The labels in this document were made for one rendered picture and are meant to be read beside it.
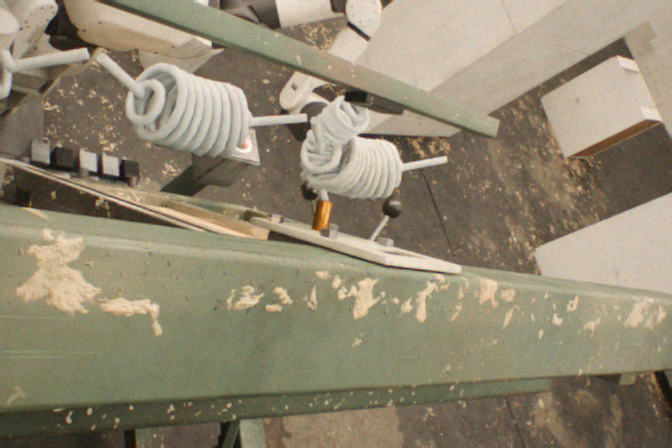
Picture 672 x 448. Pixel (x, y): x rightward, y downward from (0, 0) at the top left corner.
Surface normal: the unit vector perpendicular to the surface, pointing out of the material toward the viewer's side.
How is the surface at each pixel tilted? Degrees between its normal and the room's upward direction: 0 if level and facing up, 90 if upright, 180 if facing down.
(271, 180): 0
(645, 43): 90
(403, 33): 90
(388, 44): 90
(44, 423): 32
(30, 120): 0
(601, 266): 90
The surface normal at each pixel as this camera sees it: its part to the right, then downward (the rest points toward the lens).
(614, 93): -0.68, 0.07
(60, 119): 0.66, -0.36
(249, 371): 0.65, 0.18
